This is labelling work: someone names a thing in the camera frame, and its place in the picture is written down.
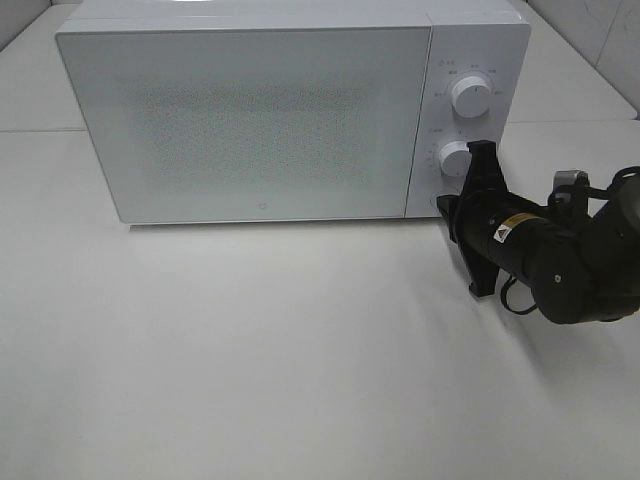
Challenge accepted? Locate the white upper power knob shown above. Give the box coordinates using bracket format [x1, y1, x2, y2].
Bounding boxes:
[450, 73, 492, 119]

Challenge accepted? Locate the white microwave door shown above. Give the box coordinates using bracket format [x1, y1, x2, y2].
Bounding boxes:
[56, 27, 430, 224]

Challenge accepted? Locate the white microwave oven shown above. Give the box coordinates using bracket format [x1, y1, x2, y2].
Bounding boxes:
[55, 1, 531, 219]

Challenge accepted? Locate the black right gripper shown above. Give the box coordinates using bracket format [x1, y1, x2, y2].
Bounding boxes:
[436, 140, 545, 298]

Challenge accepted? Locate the white timer knob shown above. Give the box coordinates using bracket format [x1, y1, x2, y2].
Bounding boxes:
[438, 141, 472, 178]

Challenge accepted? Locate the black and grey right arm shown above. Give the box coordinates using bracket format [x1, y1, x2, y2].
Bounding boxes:
[437, 140, 639, 324]

